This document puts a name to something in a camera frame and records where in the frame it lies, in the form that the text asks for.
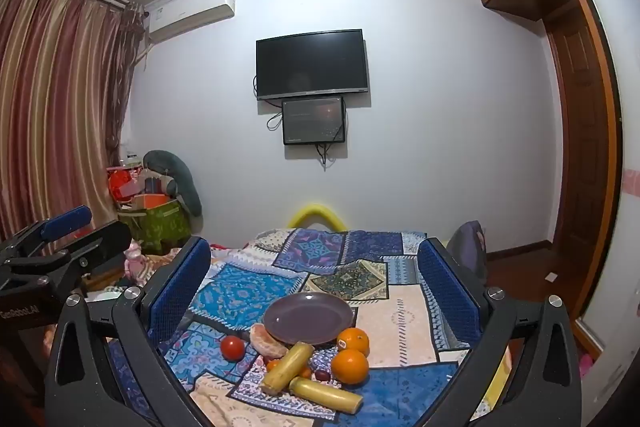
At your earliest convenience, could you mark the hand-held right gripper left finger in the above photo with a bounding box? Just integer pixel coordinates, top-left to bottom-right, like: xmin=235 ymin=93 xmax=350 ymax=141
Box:
xmin=44 ymin=236 xmax=212 ymax=427

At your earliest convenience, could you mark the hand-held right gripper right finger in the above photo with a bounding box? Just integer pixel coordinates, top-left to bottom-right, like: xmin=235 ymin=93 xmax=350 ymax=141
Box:
xmin=416 ymin=236 xmax=584 ymax=427

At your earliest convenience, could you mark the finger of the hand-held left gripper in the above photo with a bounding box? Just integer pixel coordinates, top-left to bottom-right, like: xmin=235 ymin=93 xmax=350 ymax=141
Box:
xmin=7 ymin=221 xmax=132 ymax=294
xmin=0 ymin=205 xmax=93 ymax=266

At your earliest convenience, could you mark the tomato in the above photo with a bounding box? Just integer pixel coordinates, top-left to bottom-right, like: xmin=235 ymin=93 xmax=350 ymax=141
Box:
xmin=220 ymin=335 xmax=246 ymax=362

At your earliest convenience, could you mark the peeled pomelo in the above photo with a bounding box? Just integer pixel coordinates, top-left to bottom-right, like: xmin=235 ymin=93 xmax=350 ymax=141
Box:
xmin=249 ymin=323 xmax=290 ymax=358

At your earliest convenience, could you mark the orange with sticker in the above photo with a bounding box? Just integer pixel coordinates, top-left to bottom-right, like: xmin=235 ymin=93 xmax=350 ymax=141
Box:
xmin=336 ymin=328 xmax=370 ymax=356

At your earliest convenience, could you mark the plain orange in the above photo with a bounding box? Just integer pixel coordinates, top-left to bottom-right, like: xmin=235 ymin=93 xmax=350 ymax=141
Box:
xmin=331 ymin=349 xmax=370 ymax=388

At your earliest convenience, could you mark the purple plate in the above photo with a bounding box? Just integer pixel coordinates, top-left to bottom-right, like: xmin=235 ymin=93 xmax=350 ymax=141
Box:
xmin=263 ymin=292 xmax=355 ymax=346

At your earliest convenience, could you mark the pink toy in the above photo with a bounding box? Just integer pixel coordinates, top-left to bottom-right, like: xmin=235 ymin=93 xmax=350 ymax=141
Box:
xmin=122 ymin=241 xmax=146 ymax=280

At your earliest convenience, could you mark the green storage box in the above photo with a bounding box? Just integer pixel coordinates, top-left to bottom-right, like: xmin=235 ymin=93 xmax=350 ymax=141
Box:
xmin=117 ymin=199 xmax=193 ymax=255

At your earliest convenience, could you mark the patchwork printed blanket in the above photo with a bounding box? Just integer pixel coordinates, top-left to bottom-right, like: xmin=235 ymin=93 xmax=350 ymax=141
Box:
xmin=107 ymin=227 xmax=511 ymax=427

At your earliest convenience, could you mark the red bag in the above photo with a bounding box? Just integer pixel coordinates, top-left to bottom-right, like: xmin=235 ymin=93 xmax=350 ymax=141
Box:
xmin=107 ymin=167 xmax=146 ymax=202

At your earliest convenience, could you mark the orange box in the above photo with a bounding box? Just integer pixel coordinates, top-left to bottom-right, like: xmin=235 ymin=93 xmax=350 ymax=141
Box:
xmin=132 ymin=193 xmax=171 ymax=209

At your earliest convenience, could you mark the grey plush toy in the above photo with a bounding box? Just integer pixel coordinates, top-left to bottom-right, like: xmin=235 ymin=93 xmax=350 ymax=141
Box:
xmin=141 ymin=150 xmax=203 ymax=218

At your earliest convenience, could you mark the striped curtain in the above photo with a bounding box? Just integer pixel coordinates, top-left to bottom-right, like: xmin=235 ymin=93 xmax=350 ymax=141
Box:
xmin=0 ymin=0 xmax=146 ymax=248

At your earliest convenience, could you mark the wooden door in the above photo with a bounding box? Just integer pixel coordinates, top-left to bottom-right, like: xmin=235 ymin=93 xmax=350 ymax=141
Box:
xmin=542 ymin=14 xmax=623 ymax=358

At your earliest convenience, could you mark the white air conditioner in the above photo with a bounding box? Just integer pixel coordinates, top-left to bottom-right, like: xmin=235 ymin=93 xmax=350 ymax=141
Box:
xmin=145 ymin=0 xmax=236 ymax=42

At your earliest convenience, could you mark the black cable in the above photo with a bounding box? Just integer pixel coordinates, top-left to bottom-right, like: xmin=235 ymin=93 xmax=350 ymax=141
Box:
xmin=266 ymin=99 xmax=284 ymax=131
xmin=315 ymin=142 xmax=341 ymax=170

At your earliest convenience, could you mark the small black wall monitor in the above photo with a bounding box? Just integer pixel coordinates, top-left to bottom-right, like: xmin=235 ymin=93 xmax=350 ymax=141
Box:
xmin=281 ymin=97 xmax=347 ymax=146

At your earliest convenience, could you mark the black wall television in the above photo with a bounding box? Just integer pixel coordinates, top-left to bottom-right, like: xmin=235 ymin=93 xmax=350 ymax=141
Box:
xmin=256 ymin=29 xmax=371 ymax=102

